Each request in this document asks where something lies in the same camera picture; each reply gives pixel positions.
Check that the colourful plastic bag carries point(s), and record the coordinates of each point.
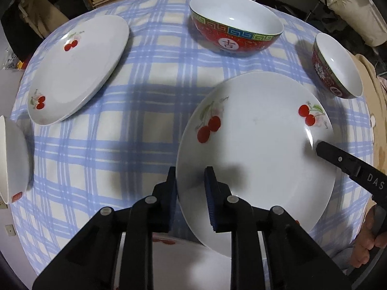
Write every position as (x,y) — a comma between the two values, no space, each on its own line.
(12,61)

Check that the wall socket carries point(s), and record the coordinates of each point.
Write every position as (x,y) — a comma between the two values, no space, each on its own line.
(10,230)

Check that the beige hanging coat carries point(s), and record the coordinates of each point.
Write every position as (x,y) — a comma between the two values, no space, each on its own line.
(45,21)

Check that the white cherry print plate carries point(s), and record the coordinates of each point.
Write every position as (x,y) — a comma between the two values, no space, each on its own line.
(78,69)
(181,262)
(257,145)

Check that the white bowl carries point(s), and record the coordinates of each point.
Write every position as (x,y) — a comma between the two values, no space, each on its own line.
(12,163)

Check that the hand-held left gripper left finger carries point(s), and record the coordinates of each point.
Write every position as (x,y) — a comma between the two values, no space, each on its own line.
(173,201)

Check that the large red patterned bowl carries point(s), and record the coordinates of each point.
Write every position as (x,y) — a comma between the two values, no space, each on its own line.
(235,15)

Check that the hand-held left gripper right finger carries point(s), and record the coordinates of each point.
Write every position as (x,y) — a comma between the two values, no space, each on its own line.
(211,201)

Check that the person's right hand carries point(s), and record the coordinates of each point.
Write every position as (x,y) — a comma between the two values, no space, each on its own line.
(364,244)

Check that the white duvet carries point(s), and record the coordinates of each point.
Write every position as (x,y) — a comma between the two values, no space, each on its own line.
(353,3)

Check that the black hanging coat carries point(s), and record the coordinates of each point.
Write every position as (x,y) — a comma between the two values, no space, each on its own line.
(15,33)

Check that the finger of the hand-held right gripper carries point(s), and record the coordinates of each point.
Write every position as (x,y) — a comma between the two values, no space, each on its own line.
(332,155)

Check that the small red patterned bowl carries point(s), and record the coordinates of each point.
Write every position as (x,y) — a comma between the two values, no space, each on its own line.
(335,60)

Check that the blue checked tablecloth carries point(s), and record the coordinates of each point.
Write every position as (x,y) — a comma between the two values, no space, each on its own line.
(151,96)

